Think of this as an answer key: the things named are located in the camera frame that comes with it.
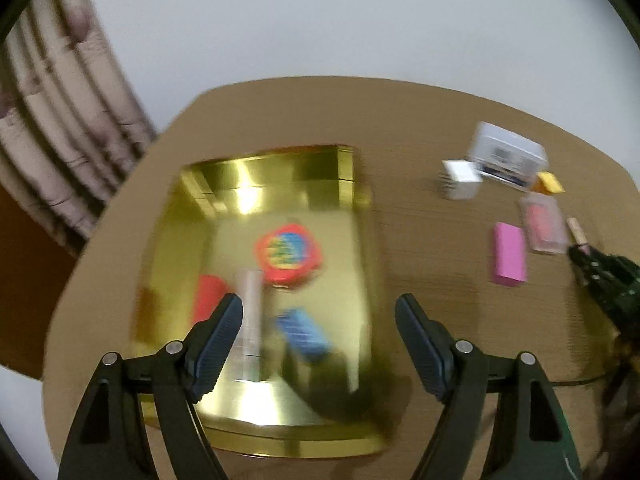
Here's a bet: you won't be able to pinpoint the pink block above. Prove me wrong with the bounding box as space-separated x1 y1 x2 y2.
490 221 528 287

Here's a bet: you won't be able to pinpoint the black cable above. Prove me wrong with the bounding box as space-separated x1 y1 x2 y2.
550 370 613 389

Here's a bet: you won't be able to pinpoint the red tin box gold inside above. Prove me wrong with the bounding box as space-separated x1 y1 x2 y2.
131 144 396 460

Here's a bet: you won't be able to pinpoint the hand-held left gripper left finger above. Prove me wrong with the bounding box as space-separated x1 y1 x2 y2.
57 292 244 480

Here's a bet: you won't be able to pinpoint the large clear plastic box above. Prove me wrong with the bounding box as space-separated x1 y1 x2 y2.
467 121 548 191

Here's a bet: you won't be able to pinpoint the small clear case red card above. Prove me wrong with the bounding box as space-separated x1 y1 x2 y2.
518 194 571 255

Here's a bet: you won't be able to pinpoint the yellow cube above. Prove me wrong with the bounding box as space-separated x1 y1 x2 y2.
531 171 566 196

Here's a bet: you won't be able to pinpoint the brown wooden door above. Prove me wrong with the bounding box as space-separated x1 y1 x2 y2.
0 185 76 376

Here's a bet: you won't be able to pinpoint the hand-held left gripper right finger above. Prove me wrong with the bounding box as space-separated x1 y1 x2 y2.
395 294 583 480

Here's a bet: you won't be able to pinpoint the lip gloss tube gold cap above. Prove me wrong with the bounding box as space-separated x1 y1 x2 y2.
566 216 593 251

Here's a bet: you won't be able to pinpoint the white cube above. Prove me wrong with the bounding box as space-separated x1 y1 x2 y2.
441 159 483 201

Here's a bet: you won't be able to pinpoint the red tape measure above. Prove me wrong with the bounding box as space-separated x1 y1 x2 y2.
252 224 325 291

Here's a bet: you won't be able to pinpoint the red block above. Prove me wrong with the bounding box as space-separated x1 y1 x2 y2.
192 274 236 328

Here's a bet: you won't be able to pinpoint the beige patterned curtain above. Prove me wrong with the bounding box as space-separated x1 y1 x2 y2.
0 0 158 256

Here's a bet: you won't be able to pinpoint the blue polka dot case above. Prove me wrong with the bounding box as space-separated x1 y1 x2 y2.
274 307 333 363

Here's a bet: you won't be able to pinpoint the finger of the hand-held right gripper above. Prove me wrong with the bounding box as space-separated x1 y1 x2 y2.
567 245 640 323

